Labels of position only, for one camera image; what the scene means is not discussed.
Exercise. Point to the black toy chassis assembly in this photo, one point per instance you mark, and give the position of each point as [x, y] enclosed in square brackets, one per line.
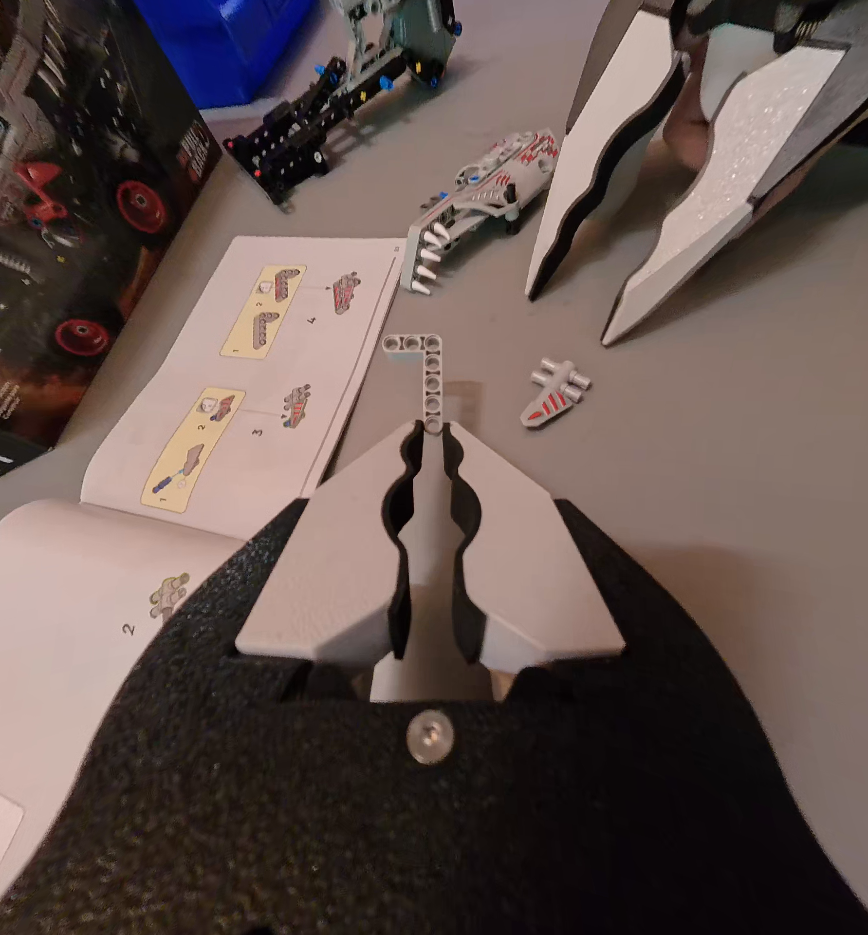
[295, 139]

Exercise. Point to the printed toy set box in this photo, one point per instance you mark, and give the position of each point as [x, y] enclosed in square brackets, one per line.
[76, 182]

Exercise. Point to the open instruction booklet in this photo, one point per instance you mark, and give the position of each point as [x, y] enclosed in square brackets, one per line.
[309, 394]

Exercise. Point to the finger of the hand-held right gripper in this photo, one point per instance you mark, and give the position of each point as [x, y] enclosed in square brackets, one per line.
[609, 131]
[755, 146]

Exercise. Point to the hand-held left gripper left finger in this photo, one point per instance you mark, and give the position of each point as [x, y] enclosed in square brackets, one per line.
[324, 570]

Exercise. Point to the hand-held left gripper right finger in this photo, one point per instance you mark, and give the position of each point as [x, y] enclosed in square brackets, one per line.
[543, 577]

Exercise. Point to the grey L-shaped brick beam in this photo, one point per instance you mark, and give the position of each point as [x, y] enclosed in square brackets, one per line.
[431, 387]

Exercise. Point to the person's right hand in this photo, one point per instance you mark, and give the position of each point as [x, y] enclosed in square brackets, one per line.
[689, 124]

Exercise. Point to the small grey red-striped brick piece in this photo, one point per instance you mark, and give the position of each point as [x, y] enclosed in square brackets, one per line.
[547, 409]

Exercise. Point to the blue plastic bin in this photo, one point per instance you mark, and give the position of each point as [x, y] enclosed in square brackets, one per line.
[222, 44]

